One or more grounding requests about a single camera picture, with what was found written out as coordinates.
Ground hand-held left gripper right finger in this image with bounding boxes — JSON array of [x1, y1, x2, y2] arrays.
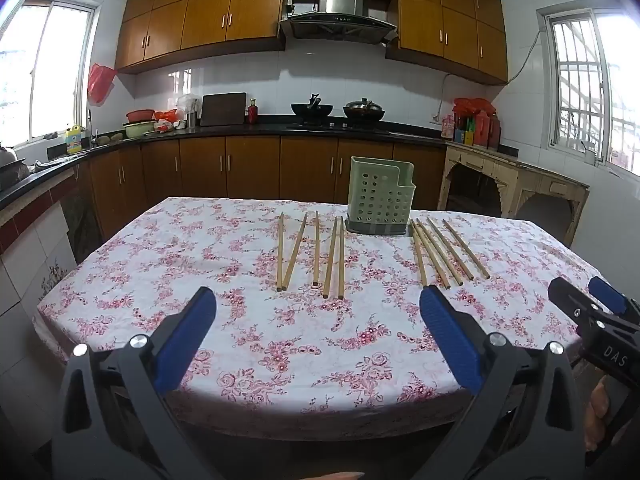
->
[[419, 285, 588, 480]]

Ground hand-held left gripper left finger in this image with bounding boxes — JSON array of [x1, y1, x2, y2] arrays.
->
[[50, 286, 236, 480]]

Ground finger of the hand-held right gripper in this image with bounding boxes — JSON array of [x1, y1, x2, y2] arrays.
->
[[547, 276, 603, 333], [588, 276, 640, 318]]

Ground wooden chopstick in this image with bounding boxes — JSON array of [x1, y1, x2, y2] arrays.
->
[[421, 224, 464, 287], [275, 212, 285, 293], [442, 219, 492, 280], [410, 219, 428, 290], [282, 212, 309, 292], [312, 210, 321, 287], [323, 219, 338, 300], [337, 216, 346, 301], [426, 217, 475, 281], [415, 219, 452, 291]]

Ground green perforated utensil holder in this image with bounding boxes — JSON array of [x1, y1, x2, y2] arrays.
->
[[345, 156, 415, 237]]

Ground person's right hand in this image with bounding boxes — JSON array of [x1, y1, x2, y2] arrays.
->
[[584, 379, 615, 453]]

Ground pink floral tablecloth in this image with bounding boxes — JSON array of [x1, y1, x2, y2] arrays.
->
[[32, 196, 608, 443]]

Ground worn cream side table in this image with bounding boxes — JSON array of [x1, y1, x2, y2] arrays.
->
[[437, 140, 591, 248]]

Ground wooden base cabinets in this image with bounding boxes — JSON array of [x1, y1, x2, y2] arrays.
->
[[65, 135, 448, 256]]

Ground colourful small boxes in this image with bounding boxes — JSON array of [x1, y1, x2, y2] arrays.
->
[[441, 114, 476, 146]]

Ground black kitchen countertop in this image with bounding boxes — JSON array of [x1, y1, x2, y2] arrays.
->
[[0, 120, 448, 211]]

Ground barred window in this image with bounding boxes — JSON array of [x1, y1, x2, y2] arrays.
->
[[537, 7, 640, 176]]

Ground orange plastic bag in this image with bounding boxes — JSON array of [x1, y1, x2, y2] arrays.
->
[[152, 109, 182, 132]]

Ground dark cutting board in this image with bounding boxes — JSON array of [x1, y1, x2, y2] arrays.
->
[[200, 92, 248, 127]]

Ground gas stove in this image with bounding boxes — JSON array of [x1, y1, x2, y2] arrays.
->
[[286, 119, 391, 134]]

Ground black wok with lid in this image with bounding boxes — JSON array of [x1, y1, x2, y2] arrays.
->
[[343, 98, 386, 122]]

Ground black wok with utensil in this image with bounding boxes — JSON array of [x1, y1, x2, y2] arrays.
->
[[291, 94, 334, 121]]

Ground red hanging plastic bag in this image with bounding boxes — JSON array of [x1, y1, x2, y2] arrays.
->
[[88, 63, 117, 107]]

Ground wall cable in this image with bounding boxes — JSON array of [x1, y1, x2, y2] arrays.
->
[[432, 30, 543, 123]]

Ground window with white frame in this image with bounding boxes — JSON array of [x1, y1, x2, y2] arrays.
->
[[0, 0, 98, 148]]

